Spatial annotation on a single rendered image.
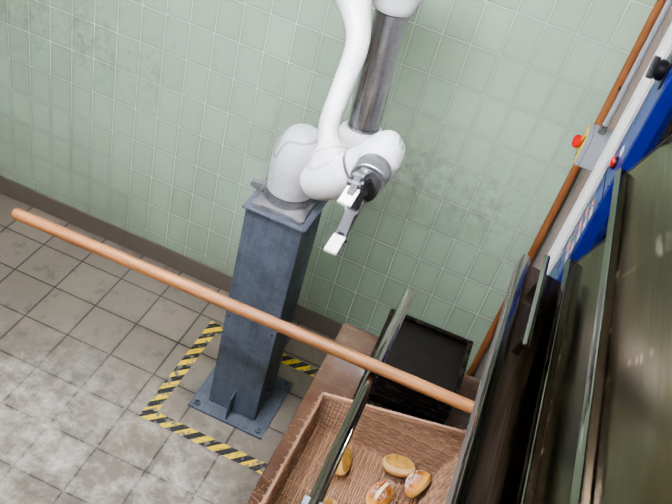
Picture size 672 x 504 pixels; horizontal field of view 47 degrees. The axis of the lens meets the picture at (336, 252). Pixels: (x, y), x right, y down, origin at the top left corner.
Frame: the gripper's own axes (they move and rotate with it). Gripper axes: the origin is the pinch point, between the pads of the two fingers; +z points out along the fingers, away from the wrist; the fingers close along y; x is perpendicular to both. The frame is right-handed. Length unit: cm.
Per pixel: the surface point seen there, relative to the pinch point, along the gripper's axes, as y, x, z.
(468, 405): 28, -42, 7
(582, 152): 3, -49, -80
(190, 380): 148, 51, -60
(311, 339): 28.0, -2.8, 7.3
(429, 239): 78, -16, -115
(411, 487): 84, -41, -8
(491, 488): 8, -46, 42
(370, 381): 30.7, -19.1, 9.4
